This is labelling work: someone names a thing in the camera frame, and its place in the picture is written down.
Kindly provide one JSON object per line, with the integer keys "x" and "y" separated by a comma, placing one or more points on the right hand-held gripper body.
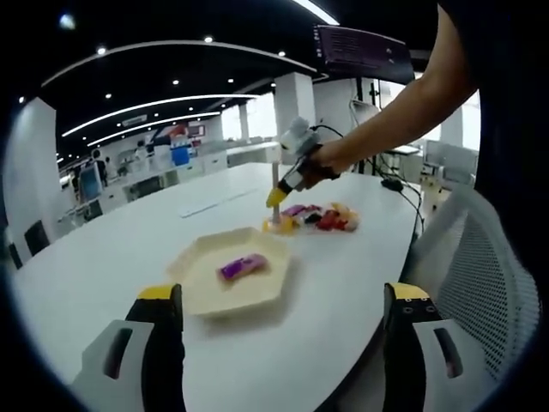
{"x": 300, "y": 137}

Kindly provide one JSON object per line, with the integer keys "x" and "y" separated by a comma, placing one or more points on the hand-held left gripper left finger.
{"x": 163, "y": 343}

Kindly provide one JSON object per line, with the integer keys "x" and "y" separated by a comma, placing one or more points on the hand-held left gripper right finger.
{"x": 399, "y": 365}

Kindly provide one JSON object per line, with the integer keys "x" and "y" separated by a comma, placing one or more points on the yellow orange snack packet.
{"x": 287, "y": 225}

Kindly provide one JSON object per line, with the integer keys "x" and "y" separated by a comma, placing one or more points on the pile of food snacks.
{"x": 326, "y": 219}

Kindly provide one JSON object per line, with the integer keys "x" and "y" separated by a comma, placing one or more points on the beige hexagonal container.
{"x": 240, "y": 296}

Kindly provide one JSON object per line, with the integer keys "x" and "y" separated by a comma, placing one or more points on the purple snack packet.
{"x": 240, "y": 267}

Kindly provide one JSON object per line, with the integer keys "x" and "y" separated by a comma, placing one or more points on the person's right hand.
{"x": 330, "y": 161}

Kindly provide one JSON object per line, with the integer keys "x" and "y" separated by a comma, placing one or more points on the white cabinet counter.
{"x": 214, "y": 161}

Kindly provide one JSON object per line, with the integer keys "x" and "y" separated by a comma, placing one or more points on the dark screen panel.
{"x": 360, "y": 51}

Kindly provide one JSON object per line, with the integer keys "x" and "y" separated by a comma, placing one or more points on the blue box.
{"x": 180, "y": 152}

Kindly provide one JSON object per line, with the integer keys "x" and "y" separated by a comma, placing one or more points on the white mesh office chair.
{"x": 484, "y": 274}

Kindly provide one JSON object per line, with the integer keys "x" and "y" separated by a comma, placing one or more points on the white appliance with screen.
{"x": 89, "y": 185}

